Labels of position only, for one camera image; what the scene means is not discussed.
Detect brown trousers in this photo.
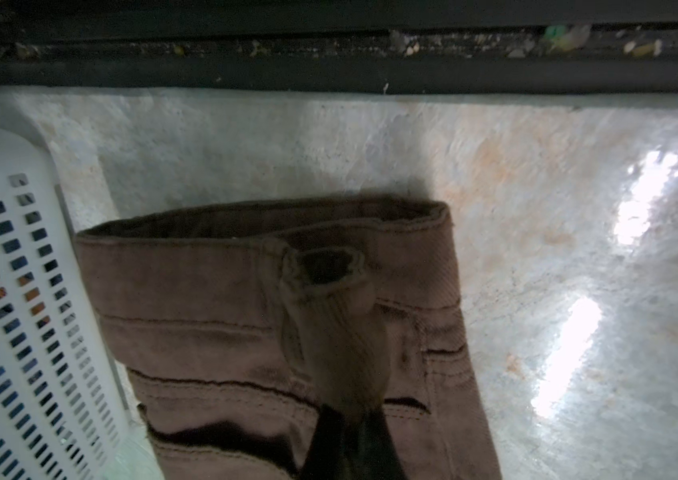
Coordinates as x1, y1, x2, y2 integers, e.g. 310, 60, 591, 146
75, 196, 501, 479

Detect white plastic laundry basket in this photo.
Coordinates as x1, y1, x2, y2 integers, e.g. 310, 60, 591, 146
0, 129, 129, 479

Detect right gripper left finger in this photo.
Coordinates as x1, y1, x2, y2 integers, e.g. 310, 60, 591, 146
299, 407, 348, 480

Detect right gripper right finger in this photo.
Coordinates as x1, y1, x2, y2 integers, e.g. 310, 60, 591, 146
347, 410, 406, 480

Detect black right floor frame rail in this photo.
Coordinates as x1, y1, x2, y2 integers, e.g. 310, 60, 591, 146
0, 1, 678, 95

